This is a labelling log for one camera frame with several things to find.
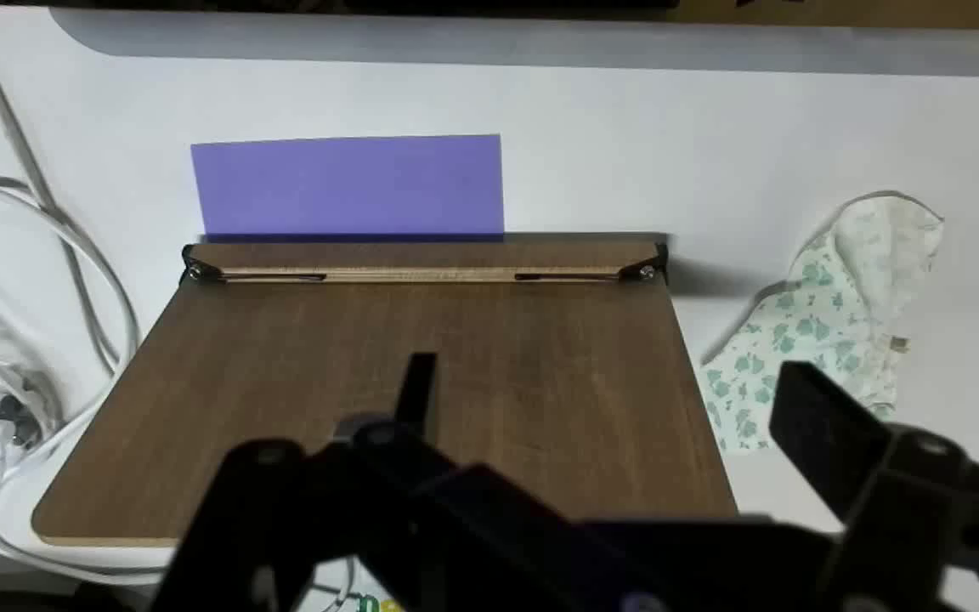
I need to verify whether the purple paper sheet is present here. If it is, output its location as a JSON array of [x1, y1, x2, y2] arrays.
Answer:
[[189, 136, 503, 237]]

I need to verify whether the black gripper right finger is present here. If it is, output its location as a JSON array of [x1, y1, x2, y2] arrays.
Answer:
[[769, 362, 979, 612]]

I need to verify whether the green floral white cloth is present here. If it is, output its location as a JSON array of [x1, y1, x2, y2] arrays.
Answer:
[[696, 190, 944, 456]]

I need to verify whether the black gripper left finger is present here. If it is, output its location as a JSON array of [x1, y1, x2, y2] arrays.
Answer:
[[151, 353, 581, 612]]

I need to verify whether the white cable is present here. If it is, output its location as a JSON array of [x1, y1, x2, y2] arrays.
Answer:
[[0, 9, 164, 588]]

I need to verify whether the dark wooden board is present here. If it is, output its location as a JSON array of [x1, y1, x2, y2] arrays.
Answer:
[[30, 236, 735, 546]]

